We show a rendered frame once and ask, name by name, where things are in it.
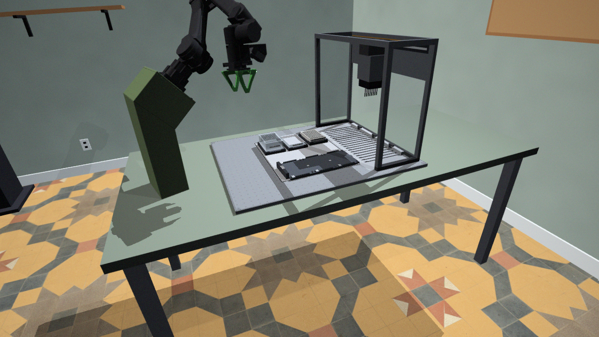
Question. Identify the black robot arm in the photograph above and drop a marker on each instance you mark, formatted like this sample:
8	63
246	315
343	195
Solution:
193	56

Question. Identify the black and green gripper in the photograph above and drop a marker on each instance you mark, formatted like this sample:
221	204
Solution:
238	67

